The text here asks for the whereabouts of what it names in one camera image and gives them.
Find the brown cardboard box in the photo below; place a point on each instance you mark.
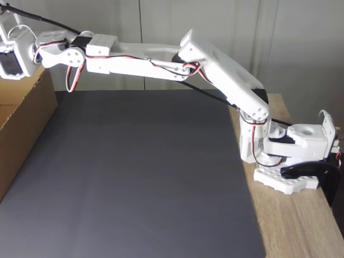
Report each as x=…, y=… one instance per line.
x=21, y=115

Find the dark grey table mat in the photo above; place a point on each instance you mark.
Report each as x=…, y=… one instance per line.
x=121, y=188

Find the black table clamp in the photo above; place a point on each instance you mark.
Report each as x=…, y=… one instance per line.
x=319, y=172

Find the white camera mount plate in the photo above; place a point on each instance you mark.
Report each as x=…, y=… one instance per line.
x=6, y=27

